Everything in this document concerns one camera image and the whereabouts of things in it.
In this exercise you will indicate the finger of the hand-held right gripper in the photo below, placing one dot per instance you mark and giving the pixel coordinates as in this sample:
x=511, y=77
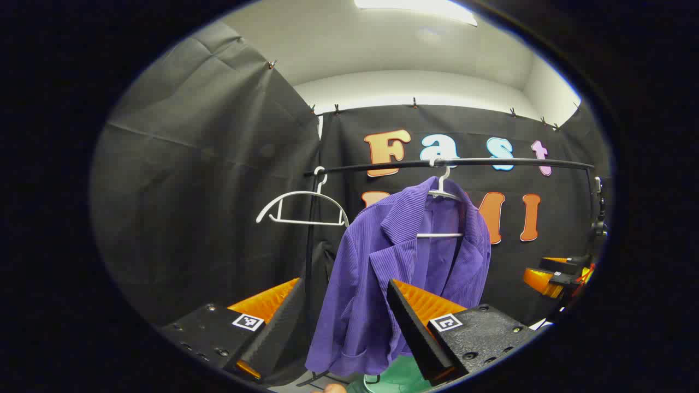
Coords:
x=540, y=281
x=562, y=265

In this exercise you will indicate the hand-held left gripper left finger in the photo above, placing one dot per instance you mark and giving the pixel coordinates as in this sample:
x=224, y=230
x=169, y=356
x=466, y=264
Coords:
x=276, y=327

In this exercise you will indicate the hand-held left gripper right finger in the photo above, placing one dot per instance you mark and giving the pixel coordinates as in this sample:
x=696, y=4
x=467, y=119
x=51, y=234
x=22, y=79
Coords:
x=415, y=333

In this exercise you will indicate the green laundry hamper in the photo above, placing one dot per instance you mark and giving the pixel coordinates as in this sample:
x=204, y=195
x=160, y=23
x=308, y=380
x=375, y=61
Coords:
x=404, y=376

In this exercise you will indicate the purple ribbed jacket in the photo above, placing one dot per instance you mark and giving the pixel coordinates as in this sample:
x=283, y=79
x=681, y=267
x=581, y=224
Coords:
x=360, y=284

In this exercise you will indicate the white plastic hanger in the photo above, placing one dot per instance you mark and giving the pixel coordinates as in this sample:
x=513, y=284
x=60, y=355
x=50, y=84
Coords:
x=439, y=236
x=297, y=193

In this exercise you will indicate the black clothes rack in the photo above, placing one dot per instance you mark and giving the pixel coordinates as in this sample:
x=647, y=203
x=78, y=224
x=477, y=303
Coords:
x=491, y=161

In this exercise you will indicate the black backdrop cloth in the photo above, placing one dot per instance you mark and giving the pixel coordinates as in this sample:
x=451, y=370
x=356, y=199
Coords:
x=191, y=191

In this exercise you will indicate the row of small cloth clips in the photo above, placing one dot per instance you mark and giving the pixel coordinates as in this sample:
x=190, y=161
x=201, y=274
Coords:
x=415, y=102

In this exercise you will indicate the ceiling light panel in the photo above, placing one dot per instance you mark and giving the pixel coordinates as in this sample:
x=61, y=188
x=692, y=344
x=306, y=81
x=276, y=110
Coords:
x=415, y=6

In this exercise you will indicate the black clamp mount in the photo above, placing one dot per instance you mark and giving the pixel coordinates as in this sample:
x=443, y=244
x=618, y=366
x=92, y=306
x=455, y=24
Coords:
x=600, y=224

